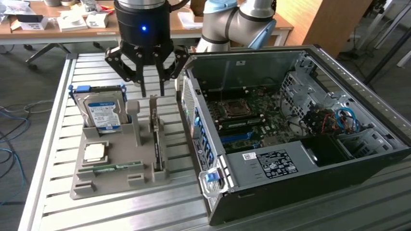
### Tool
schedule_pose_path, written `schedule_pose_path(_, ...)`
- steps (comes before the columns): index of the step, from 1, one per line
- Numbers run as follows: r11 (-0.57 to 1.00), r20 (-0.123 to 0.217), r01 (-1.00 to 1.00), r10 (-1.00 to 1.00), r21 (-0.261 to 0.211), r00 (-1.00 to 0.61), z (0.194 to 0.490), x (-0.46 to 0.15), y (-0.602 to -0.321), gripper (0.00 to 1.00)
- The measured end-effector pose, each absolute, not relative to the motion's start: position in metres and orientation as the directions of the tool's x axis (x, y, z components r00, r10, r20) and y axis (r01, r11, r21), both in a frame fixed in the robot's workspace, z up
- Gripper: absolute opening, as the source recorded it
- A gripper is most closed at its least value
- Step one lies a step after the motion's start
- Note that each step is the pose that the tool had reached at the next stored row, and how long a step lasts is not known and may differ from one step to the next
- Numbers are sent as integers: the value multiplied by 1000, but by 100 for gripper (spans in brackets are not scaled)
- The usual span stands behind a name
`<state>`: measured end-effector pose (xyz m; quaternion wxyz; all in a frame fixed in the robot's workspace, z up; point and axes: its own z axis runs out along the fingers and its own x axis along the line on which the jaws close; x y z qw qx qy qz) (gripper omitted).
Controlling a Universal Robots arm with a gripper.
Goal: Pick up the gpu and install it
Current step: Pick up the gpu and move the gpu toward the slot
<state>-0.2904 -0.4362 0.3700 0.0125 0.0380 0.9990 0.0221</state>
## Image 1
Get silver chipset heatsink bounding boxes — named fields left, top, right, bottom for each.
left=261, top=137, right=285, bottom=148

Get green motherboard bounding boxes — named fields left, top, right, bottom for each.
left=205, top=88, right=305, bottom=154

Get blue SATA wire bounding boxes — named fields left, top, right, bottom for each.
left=333, top=107, right=361, bottom=134

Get metal CPU socket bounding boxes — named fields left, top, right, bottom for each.
left=216, top=100, right=255, bottom=118

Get silver disk bay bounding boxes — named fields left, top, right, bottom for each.
left=336, top=128, right=393, bottom=158

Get green loose RAM stick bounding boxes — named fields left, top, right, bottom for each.
left=77, top=160, right=144, bottom=173

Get silver perforated drive cage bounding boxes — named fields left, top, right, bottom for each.
left=279, top=51, right=325, bottom=121

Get white floor cable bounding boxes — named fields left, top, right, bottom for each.
left=0, top=100, right=54, bottom=114

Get grey plastic parts rack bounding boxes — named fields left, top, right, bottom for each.
left=69, top=95, right=172, bottom=201

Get black Nvidia graphics card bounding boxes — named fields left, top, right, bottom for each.
left=148, top=94, right=168, bottom=173

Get white paper stack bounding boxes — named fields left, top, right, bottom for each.
left=177, top=11, right=204, bottom=30

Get blue case latch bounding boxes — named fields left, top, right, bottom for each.
left=205, top=169, right=220, bottom=183

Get black partition frame post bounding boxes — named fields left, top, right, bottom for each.
left=364, top=4, right=411, bottom=85

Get white box black lid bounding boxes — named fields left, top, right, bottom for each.
left=16, top=14, right=49, bottom=31

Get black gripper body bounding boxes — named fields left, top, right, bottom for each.
left=115, top=3, right=175, bottom=66

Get blue expansion slot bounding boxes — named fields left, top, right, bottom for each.
left=220, top=131, right=253, bottom=143

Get wooden desk white frame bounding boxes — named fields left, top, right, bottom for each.
left=168, top=0, right=295, bottom=52
left=0, top=0, right=120, bottom=70

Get blue floor cable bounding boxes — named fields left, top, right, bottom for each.
left=0, top=105, right=32, bottom=206

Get wooden cabinet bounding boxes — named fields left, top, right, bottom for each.
left=275, top=0, right=375, bottom=58

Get small white labelled box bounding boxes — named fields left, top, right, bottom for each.
left=85, top=13, right=109, bottom=29

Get silver CPU chip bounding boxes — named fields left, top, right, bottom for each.
left=82, top=143, right=107, bottom=162

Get red yellow black wires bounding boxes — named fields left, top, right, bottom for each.
left=300, top=108, right=343, bottom=135

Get clear plastic bag pile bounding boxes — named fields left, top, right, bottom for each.
left=0, top=0, right=36, bottom=16

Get black open PC case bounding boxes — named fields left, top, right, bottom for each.
left=173, top=44, right=411, bottom=227

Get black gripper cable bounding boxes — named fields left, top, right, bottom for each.
left=168, top=0, right=191, bottom=12

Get hard disk blue caddy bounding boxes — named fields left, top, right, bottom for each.
left=68, top=82, right=132, bottom=134

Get grey power supply unit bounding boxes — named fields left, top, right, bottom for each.
left=224, top=141, right=319, bottom=189

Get flat white open box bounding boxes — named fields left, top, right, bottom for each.
left=56, top=11, right=88, bottom=33

